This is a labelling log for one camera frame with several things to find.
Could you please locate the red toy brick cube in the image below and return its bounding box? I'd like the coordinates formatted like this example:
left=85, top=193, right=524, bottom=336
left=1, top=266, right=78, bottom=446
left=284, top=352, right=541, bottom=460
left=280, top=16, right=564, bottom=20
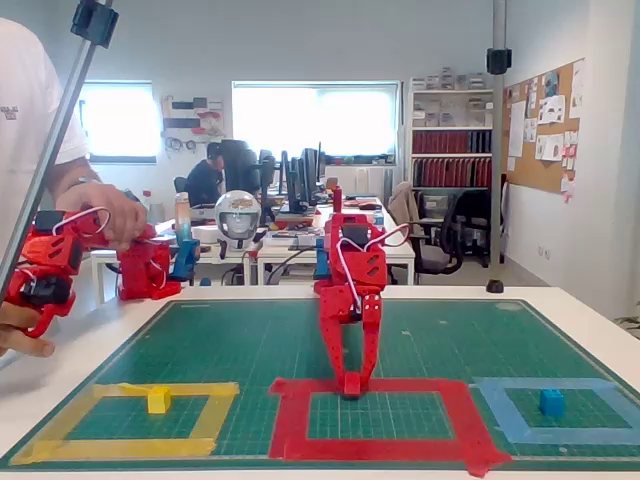
left=342, top=371, right=366, bottom=400

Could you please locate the red leader arm with handle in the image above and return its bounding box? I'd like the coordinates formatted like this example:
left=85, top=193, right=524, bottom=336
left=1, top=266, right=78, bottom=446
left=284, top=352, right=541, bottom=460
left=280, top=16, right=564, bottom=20
left=0, top=209, right=183, bottom=341

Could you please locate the person's left forearm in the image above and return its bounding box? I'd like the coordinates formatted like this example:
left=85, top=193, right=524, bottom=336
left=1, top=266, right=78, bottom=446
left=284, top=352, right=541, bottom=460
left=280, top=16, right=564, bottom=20
left=49, top=155, right=104, bottom=194

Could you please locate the red tape square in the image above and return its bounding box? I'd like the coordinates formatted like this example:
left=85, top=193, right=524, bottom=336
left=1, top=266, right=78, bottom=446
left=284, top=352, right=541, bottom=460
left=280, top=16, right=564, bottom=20
left=267, top=377, right=514, bottom=479

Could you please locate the yellow toy brick cube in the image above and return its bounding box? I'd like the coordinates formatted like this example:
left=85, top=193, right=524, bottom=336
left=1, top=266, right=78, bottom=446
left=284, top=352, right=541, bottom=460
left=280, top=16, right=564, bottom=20
left=146, top=385, right=173, bottom=415

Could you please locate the blue toy brick cube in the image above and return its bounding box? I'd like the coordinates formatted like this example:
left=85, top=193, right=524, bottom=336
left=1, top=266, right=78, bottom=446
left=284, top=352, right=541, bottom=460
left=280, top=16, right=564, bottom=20
left=538, top=388, right=566, bottom=418

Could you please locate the blue tape square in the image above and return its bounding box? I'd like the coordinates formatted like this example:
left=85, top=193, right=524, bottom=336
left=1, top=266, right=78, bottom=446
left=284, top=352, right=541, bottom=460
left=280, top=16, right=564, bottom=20
left=468, top=376, right=640, bottom=446

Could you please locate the yellow tape square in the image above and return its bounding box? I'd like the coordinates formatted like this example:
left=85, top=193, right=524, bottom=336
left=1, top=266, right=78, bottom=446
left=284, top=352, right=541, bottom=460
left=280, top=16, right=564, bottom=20
left=8, top=381, right=241, bottom=467

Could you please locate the person's left hand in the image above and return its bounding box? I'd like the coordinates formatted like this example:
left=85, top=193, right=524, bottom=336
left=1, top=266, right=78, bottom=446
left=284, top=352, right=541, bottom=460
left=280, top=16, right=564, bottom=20
left=54, top=182, right=150, bottom=253

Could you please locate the person's right hand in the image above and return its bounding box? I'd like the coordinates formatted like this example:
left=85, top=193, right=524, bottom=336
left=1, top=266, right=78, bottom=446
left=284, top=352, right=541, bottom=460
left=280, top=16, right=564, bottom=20
left=0, top=301, right=56, bottom=359

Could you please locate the green cutting mat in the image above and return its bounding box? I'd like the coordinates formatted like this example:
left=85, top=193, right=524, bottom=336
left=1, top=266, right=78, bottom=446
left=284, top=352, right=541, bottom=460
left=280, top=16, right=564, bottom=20
left=0, top=298, right=640, bottom=473

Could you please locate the black office chair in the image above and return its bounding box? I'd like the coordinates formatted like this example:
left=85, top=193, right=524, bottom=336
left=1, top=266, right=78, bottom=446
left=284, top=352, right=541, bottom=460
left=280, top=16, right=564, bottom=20
left=449, top=187, right=494, bottom=269
left=407, top=192, right=465, bottom=287

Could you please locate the beige jacket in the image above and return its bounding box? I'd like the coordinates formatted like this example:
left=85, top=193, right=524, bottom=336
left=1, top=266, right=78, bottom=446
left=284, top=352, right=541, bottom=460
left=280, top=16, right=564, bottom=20
left=387, top=180, right=427, bottom=236

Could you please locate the black computer monitor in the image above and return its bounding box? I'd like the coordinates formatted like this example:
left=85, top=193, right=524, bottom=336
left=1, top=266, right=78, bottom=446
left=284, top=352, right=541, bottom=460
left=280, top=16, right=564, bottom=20
left=299, top=141, right=325, bottom=207
left=257, top=148, right=278, bottom=224
left=279, top=149, right=307, bottom=215
left=219, top=138, right=262, bottom=197

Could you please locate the white helmet with visor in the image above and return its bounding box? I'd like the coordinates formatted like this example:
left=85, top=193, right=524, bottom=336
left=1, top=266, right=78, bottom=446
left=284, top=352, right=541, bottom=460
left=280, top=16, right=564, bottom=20
left=214, top=190, right=263, bottom=251

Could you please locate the colourful drink bottle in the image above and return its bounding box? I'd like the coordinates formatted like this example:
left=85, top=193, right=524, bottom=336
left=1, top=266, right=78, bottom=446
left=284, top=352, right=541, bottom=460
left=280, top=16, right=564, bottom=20
left=174, top=192, right=193, bottom=247

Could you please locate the seated person in dark shirt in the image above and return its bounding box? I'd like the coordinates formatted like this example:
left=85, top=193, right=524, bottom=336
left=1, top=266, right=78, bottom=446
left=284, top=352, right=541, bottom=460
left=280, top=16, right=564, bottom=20
left=182, top=141, right=226, bottom=209

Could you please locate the wide bright window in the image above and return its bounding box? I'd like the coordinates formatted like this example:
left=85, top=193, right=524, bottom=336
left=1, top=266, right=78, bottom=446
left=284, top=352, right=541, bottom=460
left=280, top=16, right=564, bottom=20
left=231, top=80, right=402, bottom=165

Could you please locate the white shelf with red binders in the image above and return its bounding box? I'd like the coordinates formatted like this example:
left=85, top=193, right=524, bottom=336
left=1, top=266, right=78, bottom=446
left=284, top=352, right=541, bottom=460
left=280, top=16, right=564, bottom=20
left=407, top=75, right=496, bottom=194

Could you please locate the silver metal pole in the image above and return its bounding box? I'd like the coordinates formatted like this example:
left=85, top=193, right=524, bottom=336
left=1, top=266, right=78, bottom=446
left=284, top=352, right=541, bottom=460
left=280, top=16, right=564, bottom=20
left=491, top=0, right=508, bottom=266

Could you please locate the cork pin board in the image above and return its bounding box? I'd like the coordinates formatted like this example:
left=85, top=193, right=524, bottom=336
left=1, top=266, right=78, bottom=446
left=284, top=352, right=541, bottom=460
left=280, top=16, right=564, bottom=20
left=501, top=57, right=587, bottom=197

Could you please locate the tall white pinned paper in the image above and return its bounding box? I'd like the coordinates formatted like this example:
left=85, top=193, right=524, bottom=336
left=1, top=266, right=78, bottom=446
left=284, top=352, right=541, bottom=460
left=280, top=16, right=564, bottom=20
left=508, top=100, right=528, bottom=158

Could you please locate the clear storage box stack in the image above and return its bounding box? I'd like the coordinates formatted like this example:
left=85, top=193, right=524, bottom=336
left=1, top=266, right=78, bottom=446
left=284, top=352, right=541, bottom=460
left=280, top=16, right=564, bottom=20
left=423, top=66, right=490, bottom=92

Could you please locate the white pinned drawing sheet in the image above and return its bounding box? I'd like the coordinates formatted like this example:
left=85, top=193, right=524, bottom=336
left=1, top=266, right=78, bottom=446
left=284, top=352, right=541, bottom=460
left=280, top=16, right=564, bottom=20
left=534, top=133, right=565, bottom=162
left=537, top=94, right=567, bottom=125

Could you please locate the green plant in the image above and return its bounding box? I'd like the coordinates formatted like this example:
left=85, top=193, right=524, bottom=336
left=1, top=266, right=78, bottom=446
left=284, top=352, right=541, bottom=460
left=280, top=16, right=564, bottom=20
left=613, top=313, right=640, bottom=342

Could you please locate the narrow bright window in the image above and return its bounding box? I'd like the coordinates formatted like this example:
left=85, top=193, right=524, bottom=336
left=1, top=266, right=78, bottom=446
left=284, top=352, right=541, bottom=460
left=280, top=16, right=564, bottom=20
left=77, top=80, right=157, bottom=165

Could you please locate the black pole clamp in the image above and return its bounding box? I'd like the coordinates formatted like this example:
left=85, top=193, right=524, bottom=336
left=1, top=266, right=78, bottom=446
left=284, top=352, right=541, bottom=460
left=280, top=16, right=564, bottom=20
left=69, top=0, right=120, bottom=50
left=486, top=47, right=513, bottom=76

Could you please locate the narrow white pinned paper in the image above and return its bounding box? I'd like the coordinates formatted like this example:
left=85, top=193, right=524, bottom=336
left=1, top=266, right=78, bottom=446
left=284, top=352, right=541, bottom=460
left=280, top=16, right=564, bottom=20
left=569, top=60, right=585, bottom=120

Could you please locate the wall tool rack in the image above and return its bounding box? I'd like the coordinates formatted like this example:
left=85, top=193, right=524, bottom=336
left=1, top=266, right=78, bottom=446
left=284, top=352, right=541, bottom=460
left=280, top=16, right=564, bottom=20
left=159, top=94, right=227, bottom=154

